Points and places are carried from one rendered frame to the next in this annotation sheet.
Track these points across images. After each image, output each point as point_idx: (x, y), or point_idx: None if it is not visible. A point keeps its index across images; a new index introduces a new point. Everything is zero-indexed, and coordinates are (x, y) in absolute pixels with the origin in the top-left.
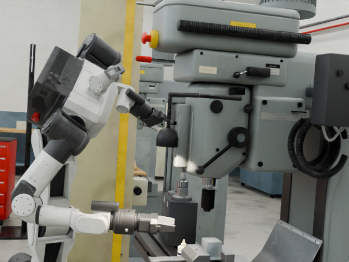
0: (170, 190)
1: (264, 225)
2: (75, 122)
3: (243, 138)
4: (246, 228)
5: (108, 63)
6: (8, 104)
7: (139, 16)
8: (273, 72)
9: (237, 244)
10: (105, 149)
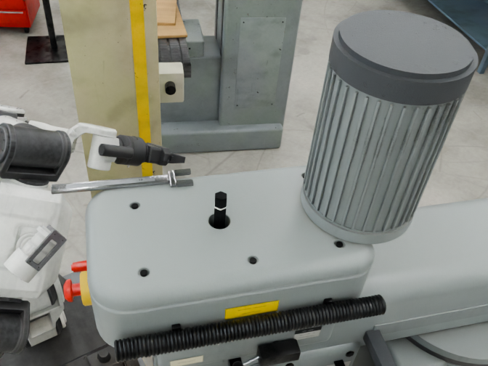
0: (221, 47)
1: None
2: (2, 308)
3: None
4: (326, 30)
5: (48, 167)
6: None
7: None
8: (309, 335)
9: (309, 66)
10: (116, 62)
